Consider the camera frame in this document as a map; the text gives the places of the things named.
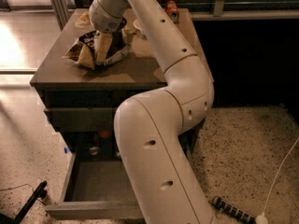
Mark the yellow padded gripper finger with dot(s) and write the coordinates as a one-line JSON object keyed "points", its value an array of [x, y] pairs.
{"points": [[83, 20], [102, 43]]}

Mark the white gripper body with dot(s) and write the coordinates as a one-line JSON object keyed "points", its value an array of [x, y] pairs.
{"points": [[104, 20]]}

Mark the brown chip bag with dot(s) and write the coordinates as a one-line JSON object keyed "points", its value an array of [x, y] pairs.
{"points": [[82, 51]]}

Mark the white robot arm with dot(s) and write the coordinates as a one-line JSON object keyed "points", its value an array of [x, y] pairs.
{"points": [[147, 125]]}

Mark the grey drawer cabinet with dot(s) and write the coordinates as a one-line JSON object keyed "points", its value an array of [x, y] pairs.
{"points": [[62, 75]]}

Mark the grey top drawer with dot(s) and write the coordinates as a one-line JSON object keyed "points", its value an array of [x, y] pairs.
{"points": [[80, 119]]}

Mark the open grey middle drawer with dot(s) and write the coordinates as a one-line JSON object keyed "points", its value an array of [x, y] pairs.
{"points": [[95, 188]]}

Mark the white bowl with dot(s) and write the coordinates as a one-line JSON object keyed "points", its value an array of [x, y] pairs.
{"points": [[138, 27]]}

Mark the orange soda can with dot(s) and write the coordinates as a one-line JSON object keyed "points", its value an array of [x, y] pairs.
{"points": [[171, 10]]}

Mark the orange fruit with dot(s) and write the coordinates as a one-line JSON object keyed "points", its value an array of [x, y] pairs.
{"points": [[105, 134]]}

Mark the small silver can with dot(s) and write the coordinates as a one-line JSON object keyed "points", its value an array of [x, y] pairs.
{"points": [[94, 151]]}

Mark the black stand leg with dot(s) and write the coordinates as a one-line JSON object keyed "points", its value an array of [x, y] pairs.
{"points": [[39, 192]]}

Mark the black power strip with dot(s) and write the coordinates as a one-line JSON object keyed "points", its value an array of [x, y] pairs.
{"points": [[232, 211]]}

